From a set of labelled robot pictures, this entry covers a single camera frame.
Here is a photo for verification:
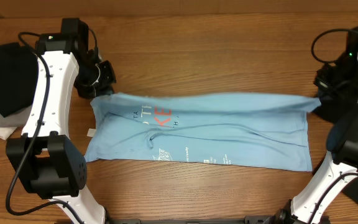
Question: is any light blue printed t-shirt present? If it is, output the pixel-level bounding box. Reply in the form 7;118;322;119
85;93;320;172

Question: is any black folded garment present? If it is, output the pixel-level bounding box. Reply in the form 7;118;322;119
0;42;38;117

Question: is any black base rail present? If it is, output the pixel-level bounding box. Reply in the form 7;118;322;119
104;215;331;224

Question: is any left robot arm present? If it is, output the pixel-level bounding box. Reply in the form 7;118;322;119
6;18;116;224

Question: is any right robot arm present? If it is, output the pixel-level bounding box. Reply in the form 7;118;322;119
244;26;358;224

